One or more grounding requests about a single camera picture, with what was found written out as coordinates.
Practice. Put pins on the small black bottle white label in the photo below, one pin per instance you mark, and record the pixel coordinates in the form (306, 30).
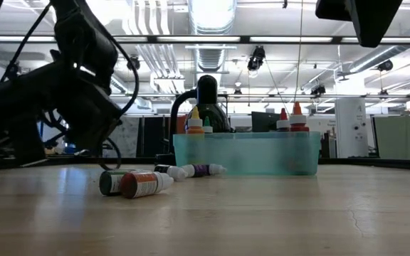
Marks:
(108, 183)

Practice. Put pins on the small brown orange coloring bottle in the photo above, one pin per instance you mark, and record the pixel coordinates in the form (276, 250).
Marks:
(144, 185)

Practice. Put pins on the small black food coloring bottle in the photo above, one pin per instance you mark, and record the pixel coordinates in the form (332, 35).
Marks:
(219, 169)
(162, 169)

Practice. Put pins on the large yellow food coloring bottle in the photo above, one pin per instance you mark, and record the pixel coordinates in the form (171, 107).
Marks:
(194, 124)

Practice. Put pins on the large teal food coloring bottle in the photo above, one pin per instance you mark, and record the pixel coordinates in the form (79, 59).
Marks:
(208, 128)

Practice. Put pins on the large red food coloring bottle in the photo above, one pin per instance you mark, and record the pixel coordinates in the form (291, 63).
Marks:
(283, 123)

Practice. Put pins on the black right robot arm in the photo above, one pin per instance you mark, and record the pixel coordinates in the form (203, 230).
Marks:
(372, 21)

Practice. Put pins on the speckled grey panel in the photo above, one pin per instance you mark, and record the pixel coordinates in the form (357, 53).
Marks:
(130, 137)

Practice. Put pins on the black ceiling spotlight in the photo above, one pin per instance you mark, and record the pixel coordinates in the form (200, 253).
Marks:
(133, 63)
(386, 65)
(318, 89)

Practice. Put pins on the black partition panel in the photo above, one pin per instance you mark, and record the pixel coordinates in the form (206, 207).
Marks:
(155, 135)

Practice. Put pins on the black gooseneck desk lamp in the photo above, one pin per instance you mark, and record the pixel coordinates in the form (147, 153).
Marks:
(206, 89)

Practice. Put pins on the translucent teal plastic bin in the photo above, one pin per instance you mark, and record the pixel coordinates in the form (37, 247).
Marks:
(247, 153)

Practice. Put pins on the black overhead light bar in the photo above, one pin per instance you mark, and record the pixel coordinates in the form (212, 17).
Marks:
(245, 39)

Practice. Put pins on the black computer monitor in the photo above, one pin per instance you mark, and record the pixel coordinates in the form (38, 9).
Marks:
(265, 121)

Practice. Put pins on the white pillar cabinet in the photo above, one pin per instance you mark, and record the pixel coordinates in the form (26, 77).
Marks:
(351, 128)

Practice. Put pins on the green partition screen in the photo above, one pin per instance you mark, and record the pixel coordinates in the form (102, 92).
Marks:
(400, 138)

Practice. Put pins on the silver ventilation duct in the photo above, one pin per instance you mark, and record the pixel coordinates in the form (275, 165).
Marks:
(212, 21)

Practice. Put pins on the black overhead rig camera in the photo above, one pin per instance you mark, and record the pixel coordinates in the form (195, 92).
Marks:
(256, 58)

